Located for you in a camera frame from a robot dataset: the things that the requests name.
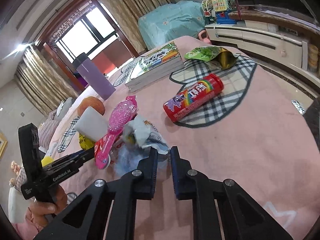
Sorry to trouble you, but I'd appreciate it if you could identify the yellow snack wrapper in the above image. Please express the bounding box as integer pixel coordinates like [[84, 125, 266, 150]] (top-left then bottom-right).
[[79, 134, 95, 150]]

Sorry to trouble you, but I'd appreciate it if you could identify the white paper cup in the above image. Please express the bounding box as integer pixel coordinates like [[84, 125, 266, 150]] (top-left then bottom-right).
[[74, 106, 108, 142]]

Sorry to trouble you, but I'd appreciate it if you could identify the silver blue wrapper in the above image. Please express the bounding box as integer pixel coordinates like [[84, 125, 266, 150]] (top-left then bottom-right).
[[111, 114, 169, 177]]

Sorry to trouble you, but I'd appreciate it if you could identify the red candy tube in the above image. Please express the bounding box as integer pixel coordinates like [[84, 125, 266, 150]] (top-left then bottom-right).
[[163, 74, 224, 122]]

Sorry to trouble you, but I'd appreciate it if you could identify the pink blanket table cover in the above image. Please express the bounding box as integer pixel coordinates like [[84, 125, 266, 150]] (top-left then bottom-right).
[[61, 65, 319, 239]]

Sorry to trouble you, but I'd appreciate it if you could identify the black trash bag liner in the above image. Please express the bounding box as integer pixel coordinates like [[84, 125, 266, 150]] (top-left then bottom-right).
[[303, 97, 320, 150]]

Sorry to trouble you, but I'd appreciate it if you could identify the person left hand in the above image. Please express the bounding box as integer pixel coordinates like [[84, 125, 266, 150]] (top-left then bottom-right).
[[29, 185, 67, 228]]

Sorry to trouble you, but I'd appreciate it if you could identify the yellow plastic cup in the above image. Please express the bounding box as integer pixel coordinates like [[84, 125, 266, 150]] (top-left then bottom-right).
[[41, 155, 54, 167]]

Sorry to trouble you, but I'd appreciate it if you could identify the beige left curtain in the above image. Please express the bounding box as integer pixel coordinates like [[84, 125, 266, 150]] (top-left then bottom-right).
[[14, 45, 78, 116]]

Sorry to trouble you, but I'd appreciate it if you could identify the beige curtain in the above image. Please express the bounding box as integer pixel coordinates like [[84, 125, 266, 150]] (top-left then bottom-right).
[[14, 45, 78, 116], [99, 0, 171, 53]]

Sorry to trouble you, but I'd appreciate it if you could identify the orange fruit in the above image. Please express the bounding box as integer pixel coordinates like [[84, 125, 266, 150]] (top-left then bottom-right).
[[77, 96, 105, 117]]

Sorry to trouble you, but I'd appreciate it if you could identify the pink hairbrush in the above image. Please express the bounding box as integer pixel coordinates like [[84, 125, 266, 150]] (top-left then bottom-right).
[[94, 95, 137, 170]]

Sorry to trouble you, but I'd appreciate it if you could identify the purple water bottle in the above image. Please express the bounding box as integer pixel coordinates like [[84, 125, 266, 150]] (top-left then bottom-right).
[[73, 53, 116, 100]]

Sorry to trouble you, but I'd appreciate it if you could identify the green gold snack bag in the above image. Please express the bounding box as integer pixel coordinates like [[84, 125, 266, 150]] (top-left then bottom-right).
[[184, 46, 240, 70]]

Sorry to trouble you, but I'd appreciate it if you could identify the stack of children books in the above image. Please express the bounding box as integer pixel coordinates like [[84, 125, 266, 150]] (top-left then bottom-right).
[[125, 41, 184, 92]]

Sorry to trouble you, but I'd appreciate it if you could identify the pink kettlebell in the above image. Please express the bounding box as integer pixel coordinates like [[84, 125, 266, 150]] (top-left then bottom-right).
[[198, 30, 212, 44]]

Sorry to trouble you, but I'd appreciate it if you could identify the white tv cabinet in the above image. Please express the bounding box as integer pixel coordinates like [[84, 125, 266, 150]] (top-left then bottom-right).
[[205, 22, 318, 77]]

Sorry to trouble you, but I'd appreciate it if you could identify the beige right curtain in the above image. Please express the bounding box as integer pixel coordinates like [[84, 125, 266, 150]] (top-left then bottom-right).
[[99, 0, 171, 53]]

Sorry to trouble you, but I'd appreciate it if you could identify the teal covered furniture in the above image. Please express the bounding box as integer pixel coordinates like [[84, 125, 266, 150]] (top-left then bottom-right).
[[138, 1, 205, 50]]

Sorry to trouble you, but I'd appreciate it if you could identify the colourful toy cash register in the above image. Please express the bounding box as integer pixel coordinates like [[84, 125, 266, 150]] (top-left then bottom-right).
[[201, 0, 237, 24]]

